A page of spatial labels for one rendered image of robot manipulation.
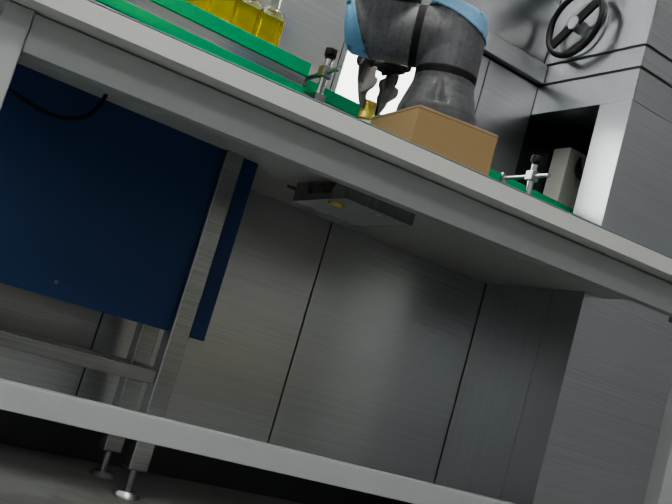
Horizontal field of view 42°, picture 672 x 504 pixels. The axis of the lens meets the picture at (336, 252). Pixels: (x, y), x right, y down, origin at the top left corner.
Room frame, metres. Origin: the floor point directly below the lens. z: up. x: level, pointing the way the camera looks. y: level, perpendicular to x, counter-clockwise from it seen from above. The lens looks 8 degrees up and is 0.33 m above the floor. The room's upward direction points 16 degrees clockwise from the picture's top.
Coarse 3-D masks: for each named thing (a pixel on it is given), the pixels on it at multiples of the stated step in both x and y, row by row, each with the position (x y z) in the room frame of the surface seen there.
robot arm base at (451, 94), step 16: (432, 64) 1.52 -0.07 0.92; (416, 80) 1.54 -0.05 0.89; (432, 80) 1.51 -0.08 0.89; (448, 80) 1.51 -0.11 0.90; (464, 80) 1.52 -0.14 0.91; (416, 96) 1.51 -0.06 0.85; (432, 96) 1.51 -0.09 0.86; (448, 96) 1.50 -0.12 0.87; (464, 96) 1.51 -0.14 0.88; (448, 112) 1.49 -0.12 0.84; (464, 112) 1.50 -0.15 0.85
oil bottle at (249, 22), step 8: (240, 0) 1.84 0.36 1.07; (248, 0) 1.84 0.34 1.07; (256, 0) 1.85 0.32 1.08; (240, 8) 1.84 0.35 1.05; (248, 8) 1.84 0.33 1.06; (256, 8) 1.85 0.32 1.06; (240, 16) 1.84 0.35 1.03; (248, 16) 1.85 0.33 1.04; (256, 16) 1.86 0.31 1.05; (240, 24) 1.84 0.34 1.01; (248, 24) 1.85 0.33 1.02; (256, 24) 1.86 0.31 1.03
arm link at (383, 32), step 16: (352, 0) 1.53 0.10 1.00; (368, 0) 1.51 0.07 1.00; (384, 0) 1.50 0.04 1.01; (400, 0) 1.50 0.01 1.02; (416, 0) 1.53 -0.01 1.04; (352, 16) 1.53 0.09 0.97; (368, 16) 1.52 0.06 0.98; (384, 16) 1.51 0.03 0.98; (400, 16) 1.52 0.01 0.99; (416, 16) 1.51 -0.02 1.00; (352, 32) 1.54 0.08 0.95; (368, 32) 1.53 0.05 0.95; (384, 32) 1.53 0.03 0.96; (400, 32) 1.52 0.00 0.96; (352, 48) 1.57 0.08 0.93; (368, 48) 1.56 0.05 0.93; (384, 48) 1.55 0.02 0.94; (400, 48) 1.54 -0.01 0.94; (400, 64) 1.58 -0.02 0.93
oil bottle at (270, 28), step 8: (264, 8) 1.87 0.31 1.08; (272, 8) 1.87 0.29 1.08; (264, 16) 1.87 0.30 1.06; (272, 16) 1.87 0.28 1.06; (280, 16) 1.88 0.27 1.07; (264, 24) 1.87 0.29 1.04; (272, 24) 1.88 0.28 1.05; (280, 24) 1.89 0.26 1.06; (256, 32) 1.87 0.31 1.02; (264, 32) 1.87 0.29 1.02; (272, 32) 1.88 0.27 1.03; (280, 32) 1.89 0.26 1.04; (272, 40) 1.88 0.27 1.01
